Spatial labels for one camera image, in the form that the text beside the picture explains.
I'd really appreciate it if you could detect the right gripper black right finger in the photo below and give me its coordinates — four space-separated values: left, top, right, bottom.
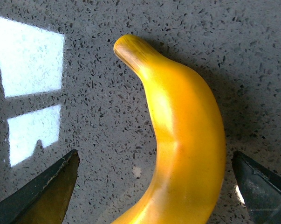
232 151 281 224

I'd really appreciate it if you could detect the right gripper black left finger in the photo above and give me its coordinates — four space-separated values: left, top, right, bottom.
0 150 80 224

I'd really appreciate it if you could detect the yellow banana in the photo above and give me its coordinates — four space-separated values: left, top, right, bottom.
114 35 226 224

